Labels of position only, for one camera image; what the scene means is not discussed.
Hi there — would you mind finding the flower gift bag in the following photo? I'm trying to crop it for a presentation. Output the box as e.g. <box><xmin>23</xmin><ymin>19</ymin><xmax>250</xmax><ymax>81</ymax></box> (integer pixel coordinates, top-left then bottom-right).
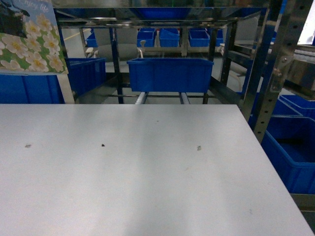
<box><xmin>0</xmin><ymin>0</ymin><xmax>68</xmax><ymax>75</ymax></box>

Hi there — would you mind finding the blue crate behind table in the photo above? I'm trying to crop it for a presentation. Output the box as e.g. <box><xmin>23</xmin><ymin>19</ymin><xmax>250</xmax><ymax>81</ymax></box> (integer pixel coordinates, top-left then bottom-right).
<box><xmin>127</xmin><ymin>58</ymin><xmax>214</xmax><ymax>93</ymax></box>

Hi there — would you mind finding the blue crate right floor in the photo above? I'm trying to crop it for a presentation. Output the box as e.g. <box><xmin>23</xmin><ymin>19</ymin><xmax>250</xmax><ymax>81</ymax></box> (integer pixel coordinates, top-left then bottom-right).
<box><xmin>261</xmin><ymin>116</ymin><xmax>315</xmax><ymax>194</ymax></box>

